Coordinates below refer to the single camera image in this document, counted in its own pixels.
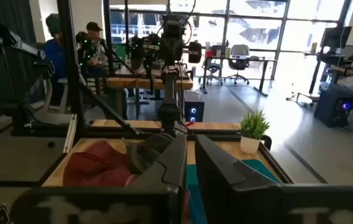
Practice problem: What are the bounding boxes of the dark grey hat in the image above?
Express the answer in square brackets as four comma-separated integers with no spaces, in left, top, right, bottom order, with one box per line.
[122,133,175,175]

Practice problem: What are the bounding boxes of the black frame office desk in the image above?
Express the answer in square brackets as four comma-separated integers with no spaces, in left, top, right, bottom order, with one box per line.
[201,55,277,97]

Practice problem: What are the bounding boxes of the black computer monitor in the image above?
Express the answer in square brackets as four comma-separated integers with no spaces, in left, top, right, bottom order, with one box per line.
[319,26,353,52]

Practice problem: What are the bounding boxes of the teal plastic bin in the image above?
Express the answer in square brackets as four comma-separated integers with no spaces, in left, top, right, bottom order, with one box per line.
[186,159,282,224]

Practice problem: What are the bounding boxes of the small potted green plant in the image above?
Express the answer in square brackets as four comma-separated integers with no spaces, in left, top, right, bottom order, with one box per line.
[240,110,271,156]

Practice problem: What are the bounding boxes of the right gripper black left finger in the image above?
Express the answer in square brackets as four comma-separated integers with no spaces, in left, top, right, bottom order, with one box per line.
[128,133,188,192]

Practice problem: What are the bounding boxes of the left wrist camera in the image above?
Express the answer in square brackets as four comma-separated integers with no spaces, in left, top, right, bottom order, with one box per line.
[163,14,186,37]

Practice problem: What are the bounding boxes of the wooden top desk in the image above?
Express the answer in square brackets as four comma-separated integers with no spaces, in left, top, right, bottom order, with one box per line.
[106,70,195,121]

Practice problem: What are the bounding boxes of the person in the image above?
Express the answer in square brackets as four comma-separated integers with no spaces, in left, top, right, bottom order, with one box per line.
[76,21,109,78]
[41,12,68,103]

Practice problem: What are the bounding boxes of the black aluminium station frame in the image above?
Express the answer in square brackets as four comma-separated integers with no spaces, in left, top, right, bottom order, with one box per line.
[39,0,295,187]

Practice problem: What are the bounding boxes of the black office chair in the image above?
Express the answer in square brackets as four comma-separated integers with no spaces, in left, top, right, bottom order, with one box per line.
[206,45,224,85]

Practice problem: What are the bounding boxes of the red knit beanie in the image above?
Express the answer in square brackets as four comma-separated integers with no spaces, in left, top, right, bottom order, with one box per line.
[81,139,129,162]

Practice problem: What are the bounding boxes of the computer tower blue ring lights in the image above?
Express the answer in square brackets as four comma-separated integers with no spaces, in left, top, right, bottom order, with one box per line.
[184,98,205,123]

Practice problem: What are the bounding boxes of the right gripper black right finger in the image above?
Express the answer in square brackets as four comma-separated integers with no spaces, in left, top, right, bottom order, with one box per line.
[195,134,283,224]

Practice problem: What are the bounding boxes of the dark computer tower purple light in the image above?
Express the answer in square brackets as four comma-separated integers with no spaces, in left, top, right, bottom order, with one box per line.
[313,84,353,128]

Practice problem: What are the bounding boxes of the maroon fuzzy slipper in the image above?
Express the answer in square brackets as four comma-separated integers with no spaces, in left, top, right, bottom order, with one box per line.
[63,151,139,187]

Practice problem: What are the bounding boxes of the grey office chair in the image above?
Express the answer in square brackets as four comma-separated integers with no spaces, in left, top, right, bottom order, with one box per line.
[226,44,251,86]

